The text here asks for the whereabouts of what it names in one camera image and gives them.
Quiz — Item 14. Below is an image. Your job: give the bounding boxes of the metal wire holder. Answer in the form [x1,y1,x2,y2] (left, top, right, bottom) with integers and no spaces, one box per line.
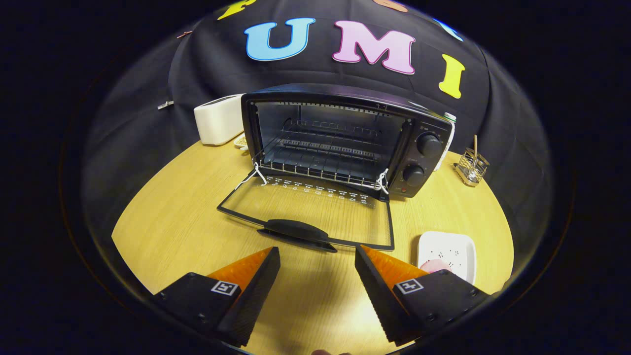
[454,148,490,187]

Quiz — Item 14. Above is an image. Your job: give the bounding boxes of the pink ham slice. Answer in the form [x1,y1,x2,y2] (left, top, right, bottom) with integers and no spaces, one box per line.
[423,260,453,275]

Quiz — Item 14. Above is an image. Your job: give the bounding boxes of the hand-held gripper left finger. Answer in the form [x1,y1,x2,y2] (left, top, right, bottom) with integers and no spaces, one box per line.
[153,246,281,348]

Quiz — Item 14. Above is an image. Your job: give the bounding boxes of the white bottle green label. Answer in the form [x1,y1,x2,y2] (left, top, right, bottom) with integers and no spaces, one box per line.
[436,112,457,171]

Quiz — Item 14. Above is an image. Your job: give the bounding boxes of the black toaster oven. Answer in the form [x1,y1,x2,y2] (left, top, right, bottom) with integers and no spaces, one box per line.
[217,83,455,253]

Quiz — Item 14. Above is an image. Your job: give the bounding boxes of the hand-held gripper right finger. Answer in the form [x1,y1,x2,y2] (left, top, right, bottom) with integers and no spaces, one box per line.
[354,245,491,347]

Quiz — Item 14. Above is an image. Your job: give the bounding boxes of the black backdrop cloth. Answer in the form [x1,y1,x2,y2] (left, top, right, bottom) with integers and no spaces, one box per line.
[81,0,553,257]

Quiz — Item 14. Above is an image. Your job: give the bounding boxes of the white square plate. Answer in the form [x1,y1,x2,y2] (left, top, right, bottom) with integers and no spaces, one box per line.
[417,231,478,285]

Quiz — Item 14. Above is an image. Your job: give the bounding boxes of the white bread toaster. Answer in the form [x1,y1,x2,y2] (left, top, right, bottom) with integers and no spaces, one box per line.
[193,94,245,146]

